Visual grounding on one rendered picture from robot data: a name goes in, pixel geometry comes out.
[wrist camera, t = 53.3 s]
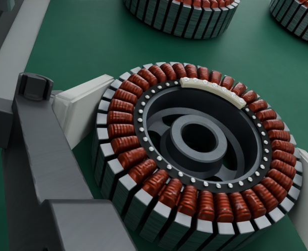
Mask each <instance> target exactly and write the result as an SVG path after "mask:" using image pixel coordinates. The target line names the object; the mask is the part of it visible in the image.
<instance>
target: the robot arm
mask: <svg viewBox="0 0 308 251"><path fill-rule="evenodd" d="M113 78H114V77H111V76H109V75H106V74H105V75H102V76H100V77H98V78H95V79H93V80H90V81H88V82H86V83H83V84H81V85H79V86H76V87H74V88H71V89H69V90H67V91H62V90H53V91H52V88H53V84H54V82H53V81H52V80H51V79H49V78H47V77H44V76H42V75H38V74H34V73H28V72H22V73H19V76H18V80H17V85H16V89H15V94H14V98H13V100H8V99H3V98H0V148H2V152H1V159H2V171H3V183H4V195H5V207H6V218H7V230H8V242H9V251H138V249H137V247H136V245H135V243H134V242H133V240H132V238H131V236H130V234H129V232H128V230H127V228H126V226H125V225H124V223H123V221H122V219H121V217H120V215H119V213H118V211H117V209H116V208H115V206H114V204H113V203H112V202H111V201H110V200H106V199H94V198H93V195H92V193H91V191H90V189H89V187H88V184H87V182H86V180H85V178H84V176H83V174H82V171H81V169H80V167H79V165H78V163H77V161H76V158H75V156H74V154H73V152H72V149H73V148H74V147H75V146H76V145H77V144H78V143H79V142H80V141H81V140H82V139H84V138H85V137H86V136H87V135H88V134H89V133H90V132H91V131H92V130H93V129H94V128H95V123H96V117H97V112H98V106H99V103H100V101H101V100H102V97H103V94H104V93H105V91H106V90H107V89H109V88H110V85H111V84H112V83H113V82H114V79H113ZM298 149H299V152H300V156H301V159H300V160H299V162H301V163H302V167H303V172H302V174H301V175H300V176H302V177H303V181H302V186H301V188H299V190H300V194H299V196H298V199H297V200H296V201H295V202H294V206H293V207H292V208H291V210H290V211H289V212H288V213H287V215H288V217H289V218H290V220H291V222H292V224H293V225H294V227H295V229H296V231H297V233H298V234H299V236H300V238H301V240H302V242H303V243H304V245H305V247H306V249H307V250H308V153H307V152H306V151H305V150H302V149H300V148H298Z"/></svg>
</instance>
